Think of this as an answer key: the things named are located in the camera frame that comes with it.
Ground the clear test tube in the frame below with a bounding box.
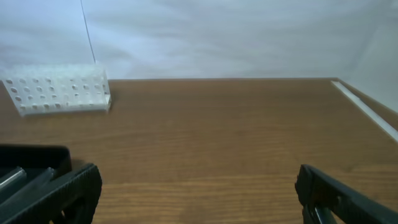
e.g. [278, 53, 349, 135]
[0, 166, 27, 192]
[0, 167, 56, 212]

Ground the black tray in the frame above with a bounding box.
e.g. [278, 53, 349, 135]
[0, 144, 73, 215]

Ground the white test tube rack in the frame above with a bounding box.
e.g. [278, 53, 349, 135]
[0, 64, 113, 118]

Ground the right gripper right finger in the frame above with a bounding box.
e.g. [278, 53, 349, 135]
[294, 164, 398, 224]

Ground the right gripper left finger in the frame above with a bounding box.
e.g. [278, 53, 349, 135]
[0, 164, 103, 224]

